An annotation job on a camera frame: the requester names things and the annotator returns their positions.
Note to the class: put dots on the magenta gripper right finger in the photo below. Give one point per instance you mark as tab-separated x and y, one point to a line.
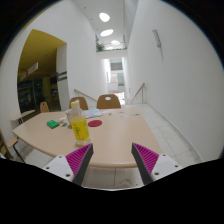
153	166

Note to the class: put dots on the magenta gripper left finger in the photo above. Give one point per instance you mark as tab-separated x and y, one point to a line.
73	166

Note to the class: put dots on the wooden bench left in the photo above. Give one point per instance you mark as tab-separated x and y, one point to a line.
19	117

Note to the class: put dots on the wooden chair far left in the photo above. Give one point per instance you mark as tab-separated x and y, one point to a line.
43	107

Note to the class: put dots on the green small box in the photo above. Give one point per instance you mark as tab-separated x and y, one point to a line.
52	124

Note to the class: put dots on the clear plastic cup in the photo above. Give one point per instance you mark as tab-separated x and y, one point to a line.
70	115

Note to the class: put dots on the wooden chair right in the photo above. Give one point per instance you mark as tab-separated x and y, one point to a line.
108	101

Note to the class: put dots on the wooden chair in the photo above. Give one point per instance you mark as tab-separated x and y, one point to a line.
108	101
82	102
5	146
43	107

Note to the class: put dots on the wooden chair middle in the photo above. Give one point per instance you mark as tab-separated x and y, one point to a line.
82	102

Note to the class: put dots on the red round coaster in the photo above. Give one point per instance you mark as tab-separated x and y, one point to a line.
94	123

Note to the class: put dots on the yellow drink bottle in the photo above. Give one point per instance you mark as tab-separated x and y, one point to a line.
79	124

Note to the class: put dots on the light wooden round table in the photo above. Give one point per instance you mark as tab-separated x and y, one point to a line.
112	140

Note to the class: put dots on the wooden chair near left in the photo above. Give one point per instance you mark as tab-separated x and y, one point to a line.
5	146

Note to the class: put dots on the wooden stair handrail right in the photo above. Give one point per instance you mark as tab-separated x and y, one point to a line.
140	93

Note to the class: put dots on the papers on table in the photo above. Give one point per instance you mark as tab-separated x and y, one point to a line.
93	113

